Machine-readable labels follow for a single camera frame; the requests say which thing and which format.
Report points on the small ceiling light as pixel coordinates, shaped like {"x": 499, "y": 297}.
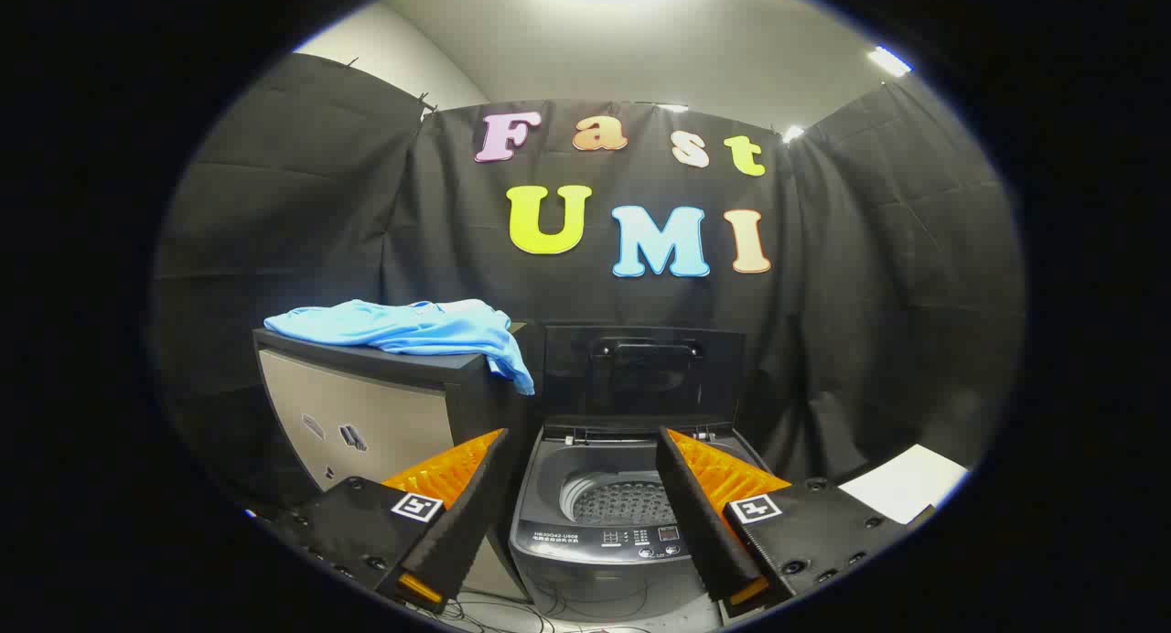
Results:
{"x": 792, "y": 134}
{"x": 889, "y": 61}

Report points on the grey washing machine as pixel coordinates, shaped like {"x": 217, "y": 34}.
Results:
{"x": 549, "y": 514}

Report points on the light blue polo shirt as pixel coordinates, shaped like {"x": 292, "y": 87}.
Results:
{"x": 402, "y": 329}

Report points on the dark grey cabinet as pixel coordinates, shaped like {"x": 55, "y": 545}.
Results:
{"x": 366, "y": 413}

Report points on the white flat board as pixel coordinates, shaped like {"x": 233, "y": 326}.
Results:
{"x": 901, "y": 485}

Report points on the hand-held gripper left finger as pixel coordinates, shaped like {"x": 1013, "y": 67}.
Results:
{"x": 462, "y": 514}

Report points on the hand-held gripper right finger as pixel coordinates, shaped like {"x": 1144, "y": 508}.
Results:
{"x": 700, "y": 514}

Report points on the black backdrop cloth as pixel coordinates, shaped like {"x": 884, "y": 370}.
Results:
{"x": 439, "y": 249}

